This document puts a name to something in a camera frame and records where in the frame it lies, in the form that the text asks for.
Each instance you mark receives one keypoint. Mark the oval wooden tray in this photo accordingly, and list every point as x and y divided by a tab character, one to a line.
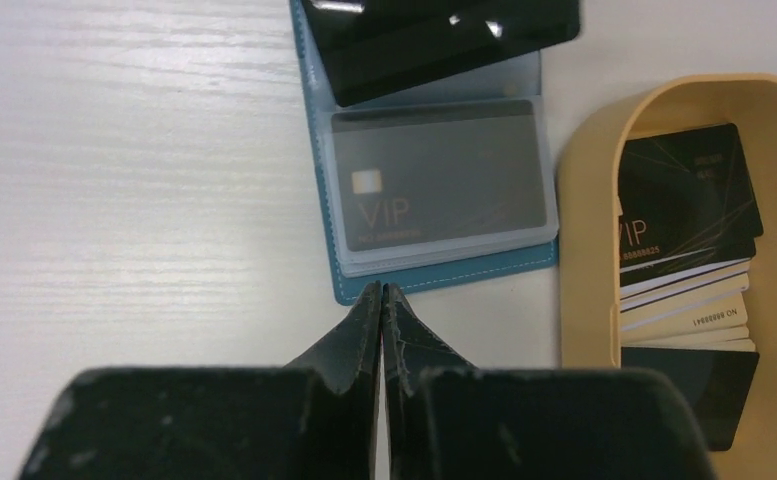
588	240

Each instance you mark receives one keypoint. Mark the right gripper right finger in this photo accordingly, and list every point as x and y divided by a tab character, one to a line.
449	419

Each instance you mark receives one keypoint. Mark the teal card holder wallet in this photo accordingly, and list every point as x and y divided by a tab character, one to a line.
486	82

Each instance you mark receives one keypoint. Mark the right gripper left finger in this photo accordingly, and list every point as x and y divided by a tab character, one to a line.
314	417

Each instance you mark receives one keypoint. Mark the black cards in tray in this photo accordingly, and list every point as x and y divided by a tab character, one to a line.
688	225

